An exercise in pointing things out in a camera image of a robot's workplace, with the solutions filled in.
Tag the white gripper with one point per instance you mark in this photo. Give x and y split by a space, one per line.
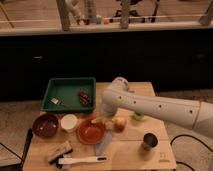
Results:
108 110

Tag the yellow banana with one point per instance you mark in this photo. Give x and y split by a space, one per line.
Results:
107 122

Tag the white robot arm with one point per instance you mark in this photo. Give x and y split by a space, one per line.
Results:
191 114

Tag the red bowl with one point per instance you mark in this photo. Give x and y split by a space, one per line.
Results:
90 133

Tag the dark maroon bowl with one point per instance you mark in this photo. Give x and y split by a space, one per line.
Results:
45 126

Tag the orange apple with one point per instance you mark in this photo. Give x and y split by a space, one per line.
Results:
119 124

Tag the bunch of dark grapes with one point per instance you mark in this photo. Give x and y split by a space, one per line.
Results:
84 98

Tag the green cup with vegetable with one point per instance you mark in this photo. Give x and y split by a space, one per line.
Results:
138 116

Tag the small white cup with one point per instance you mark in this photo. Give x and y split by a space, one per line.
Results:
69 122

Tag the green plastic tray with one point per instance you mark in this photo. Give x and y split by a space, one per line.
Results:
66 90

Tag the dark metal cup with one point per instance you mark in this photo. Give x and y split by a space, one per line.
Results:
149 141

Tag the wooden scrub brush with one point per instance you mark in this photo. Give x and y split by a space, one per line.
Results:
58 151

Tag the black table side bar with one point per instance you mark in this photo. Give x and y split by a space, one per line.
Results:
27 145

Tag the white handled brush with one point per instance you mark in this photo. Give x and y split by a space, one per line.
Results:
70 161

